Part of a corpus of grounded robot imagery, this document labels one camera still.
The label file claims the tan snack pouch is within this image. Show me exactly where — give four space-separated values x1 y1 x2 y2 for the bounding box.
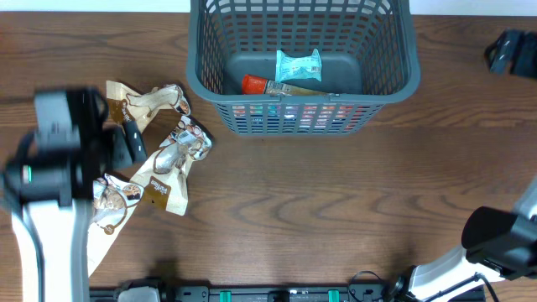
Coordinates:
130 116 212 216
106 81 191 132
87 174 143 276

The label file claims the colourful tissue pack box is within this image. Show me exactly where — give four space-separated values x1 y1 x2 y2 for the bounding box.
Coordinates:
227 105 366 134

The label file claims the orange cracker sleeve package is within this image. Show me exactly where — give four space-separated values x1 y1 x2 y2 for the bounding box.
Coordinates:
242 74 326 96

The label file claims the light teal tissue packet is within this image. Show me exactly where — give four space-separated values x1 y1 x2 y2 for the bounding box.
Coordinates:
275 49 322 82

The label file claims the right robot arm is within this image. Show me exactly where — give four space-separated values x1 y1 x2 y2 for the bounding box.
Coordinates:
381 180 536 301

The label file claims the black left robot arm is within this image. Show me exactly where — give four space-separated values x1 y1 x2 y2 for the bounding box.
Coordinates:
1 87 147 301

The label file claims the grey plastic basket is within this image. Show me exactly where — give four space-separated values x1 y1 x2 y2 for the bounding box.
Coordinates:
186 0 420 136

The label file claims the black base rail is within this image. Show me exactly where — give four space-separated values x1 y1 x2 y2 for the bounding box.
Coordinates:
90 279 487 302

